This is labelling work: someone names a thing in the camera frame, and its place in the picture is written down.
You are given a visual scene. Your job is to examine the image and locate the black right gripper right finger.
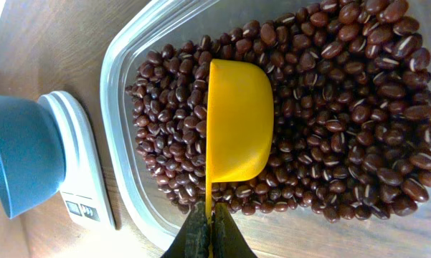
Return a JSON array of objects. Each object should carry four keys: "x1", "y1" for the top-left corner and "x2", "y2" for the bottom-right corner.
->
[{"x1": 212, "y1": 204, "x2": 257, "y2": 258}]

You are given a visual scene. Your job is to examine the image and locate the red adzuki beans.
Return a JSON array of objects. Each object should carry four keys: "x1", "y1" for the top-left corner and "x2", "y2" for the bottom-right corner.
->
[{"x1": 125, "y1": 1, "x2": 431, "y2": 222}]

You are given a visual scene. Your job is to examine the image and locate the blue-grey bowl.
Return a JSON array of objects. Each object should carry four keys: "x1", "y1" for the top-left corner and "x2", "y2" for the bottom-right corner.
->
[{"x1": 0, "y1": 95, "x2": 65, "y2": 219}]

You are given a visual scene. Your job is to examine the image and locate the yellow plastic measuring scoop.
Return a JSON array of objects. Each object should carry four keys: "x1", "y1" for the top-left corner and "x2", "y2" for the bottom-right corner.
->
[{"x1": 204, "y1": 58, "x2": 275, "y2": 223}]

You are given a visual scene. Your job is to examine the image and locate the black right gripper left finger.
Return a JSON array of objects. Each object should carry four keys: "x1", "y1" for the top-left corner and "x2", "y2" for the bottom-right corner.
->
[{"x1": 161, "y1": 201, "x2": 210, "y2": 258}]

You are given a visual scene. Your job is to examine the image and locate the white digital kitchen scale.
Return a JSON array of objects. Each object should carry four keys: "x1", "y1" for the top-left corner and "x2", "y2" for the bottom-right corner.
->
[{"x1": 38, "y1": 91, "x2": 116, "y2": 230}]

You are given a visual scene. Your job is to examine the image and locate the clear plastic container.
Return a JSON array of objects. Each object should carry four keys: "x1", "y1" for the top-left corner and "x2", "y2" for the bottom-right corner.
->
[{"x1": 100, "y1": 0, "x2": 431, "y2": 257}]

